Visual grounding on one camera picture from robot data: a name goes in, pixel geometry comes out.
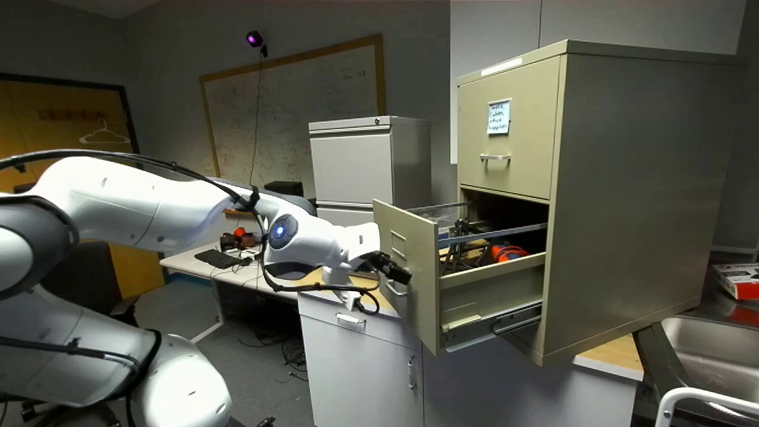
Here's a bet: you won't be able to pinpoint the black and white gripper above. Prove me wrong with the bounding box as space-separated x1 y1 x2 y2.
360 250 415 290

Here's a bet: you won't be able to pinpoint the unlabelled beige cabinet drawer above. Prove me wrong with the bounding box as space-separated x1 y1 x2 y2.
370 194 554 359

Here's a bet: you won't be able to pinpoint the dark tools in drawer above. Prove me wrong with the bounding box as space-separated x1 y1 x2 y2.
436 222 493 275

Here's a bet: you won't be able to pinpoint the orange tool in drawer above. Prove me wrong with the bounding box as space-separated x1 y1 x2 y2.
486 239 531 267

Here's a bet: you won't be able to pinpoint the white base cabinet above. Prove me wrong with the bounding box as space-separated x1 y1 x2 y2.
297 290 646 427

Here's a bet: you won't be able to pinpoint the grey two-drawer file cabinet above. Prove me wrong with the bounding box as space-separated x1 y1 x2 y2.
307 114 436 228

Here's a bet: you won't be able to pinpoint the labelled beige cabinet drawer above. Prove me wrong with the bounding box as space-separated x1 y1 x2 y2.
456 54 568 203

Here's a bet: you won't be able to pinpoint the paper label on drawer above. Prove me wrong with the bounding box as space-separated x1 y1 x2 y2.
484 98 514 139

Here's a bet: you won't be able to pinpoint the beige file cabinet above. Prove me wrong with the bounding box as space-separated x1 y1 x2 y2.
456 38 746 369

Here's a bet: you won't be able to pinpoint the black box on desk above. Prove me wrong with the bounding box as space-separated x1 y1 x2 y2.
264 178 309 200

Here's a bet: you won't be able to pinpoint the red tool on desk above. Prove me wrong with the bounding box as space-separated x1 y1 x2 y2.
224 225 261 252

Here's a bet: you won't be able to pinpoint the wood-framed whiteboard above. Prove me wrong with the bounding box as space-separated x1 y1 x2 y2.
197 33 389 200

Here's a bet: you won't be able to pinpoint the black keyboard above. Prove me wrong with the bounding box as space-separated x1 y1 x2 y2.
192 247 245 270

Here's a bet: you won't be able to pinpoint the light desk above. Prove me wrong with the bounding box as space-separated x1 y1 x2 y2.
159 239 383 305

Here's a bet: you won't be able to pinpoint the white bent tube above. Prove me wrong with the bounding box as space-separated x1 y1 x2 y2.
653 385 759 427

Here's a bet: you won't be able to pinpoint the steel sink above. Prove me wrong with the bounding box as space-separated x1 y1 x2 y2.
657 311 759 417

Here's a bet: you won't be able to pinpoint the red and white box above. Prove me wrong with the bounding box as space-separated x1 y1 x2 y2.
710 258 759 305

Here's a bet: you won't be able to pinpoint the yellow door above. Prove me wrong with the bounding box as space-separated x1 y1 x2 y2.
0 71 168 305

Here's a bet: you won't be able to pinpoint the camera with purple light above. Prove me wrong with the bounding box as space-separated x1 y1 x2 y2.
243 28 270 60

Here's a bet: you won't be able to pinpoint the wire coat hanger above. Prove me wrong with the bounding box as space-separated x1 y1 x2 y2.
76 116 133 149

